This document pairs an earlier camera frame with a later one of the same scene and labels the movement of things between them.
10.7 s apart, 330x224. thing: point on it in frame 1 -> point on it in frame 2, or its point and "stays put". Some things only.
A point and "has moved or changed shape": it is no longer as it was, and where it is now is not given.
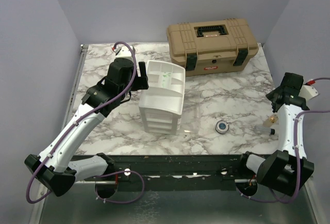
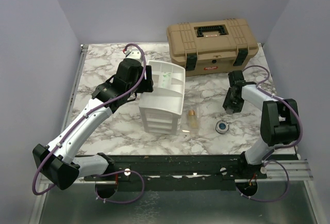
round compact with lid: [221, 127] stays put
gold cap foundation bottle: [270, 120] has moved or changed shape
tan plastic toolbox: [213, 47] stays put
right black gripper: [271, 95] -> [236, 107]
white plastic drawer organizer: [163, 101] stays put
